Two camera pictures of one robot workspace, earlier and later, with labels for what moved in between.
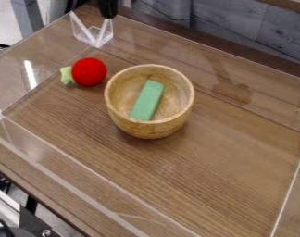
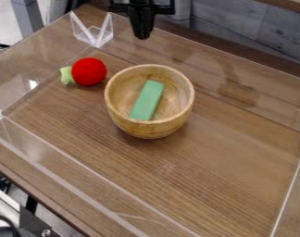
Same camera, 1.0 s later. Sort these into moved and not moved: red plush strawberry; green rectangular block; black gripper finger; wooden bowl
Moved: black gripper finger
Not moved: red plush strawberry; green rectangular block; wooden bowl
